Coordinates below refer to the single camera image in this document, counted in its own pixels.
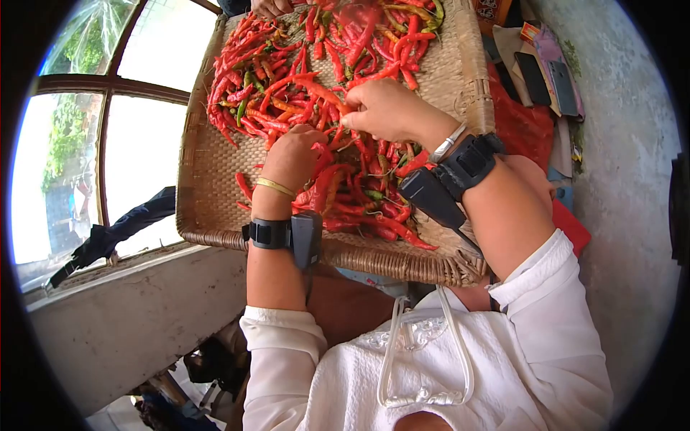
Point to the person's right hand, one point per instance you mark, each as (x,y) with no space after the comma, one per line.
(396,110)

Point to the person's left hand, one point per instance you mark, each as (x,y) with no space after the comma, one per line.
(288,159)

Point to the person's left fingers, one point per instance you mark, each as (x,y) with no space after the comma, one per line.
(312,136)

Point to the person's right fingers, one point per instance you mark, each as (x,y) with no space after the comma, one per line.
(362,108)

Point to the single long orange-red chili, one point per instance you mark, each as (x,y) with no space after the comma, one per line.
(321,92)

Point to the pile of red chili peppers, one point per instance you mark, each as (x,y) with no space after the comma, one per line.
(280,91)

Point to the black wrist band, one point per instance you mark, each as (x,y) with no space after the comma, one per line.
(458,169)
(280,233)

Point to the woven bamboo tray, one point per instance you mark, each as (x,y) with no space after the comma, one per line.
(215,178)

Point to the brown printed box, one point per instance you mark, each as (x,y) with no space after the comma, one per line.
(491,11)

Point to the red plastic sheet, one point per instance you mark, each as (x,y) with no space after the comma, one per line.
(525,129)

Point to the black smartphone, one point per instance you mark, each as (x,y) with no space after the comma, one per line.
(532,78)

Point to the person's legs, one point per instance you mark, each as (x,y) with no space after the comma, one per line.
(345,310)

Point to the pink and beige papers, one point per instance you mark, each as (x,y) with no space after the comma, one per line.
(544,46)

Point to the grey smartphone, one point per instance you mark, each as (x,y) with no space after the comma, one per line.
(563,89)

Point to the wooden framed window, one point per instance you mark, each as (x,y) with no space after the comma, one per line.
(108,86)

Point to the person's body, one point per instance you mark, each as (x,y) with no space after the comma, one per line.
(431,366)

